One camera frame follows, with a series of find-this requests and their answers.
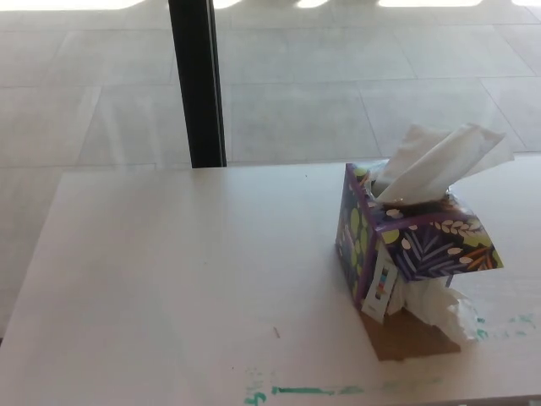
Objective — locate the white tissue sheet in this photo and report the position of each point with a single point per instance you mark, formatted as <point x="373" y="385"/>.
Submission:
<point x="439" y="167"/>

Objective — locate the purple floral tissue box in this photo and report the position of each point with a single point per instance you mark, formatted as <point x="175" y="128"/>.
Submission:
<point x="427" y="249"/>

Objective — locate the crumpled white tissue wad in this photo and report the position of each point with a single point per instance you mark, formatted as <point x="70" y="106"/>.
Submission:
<point x="431" y="302"/>

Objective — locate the black window frame post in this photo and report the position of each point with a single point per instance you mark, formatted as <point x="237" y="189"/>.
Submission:
<point x="196" y="84"/>

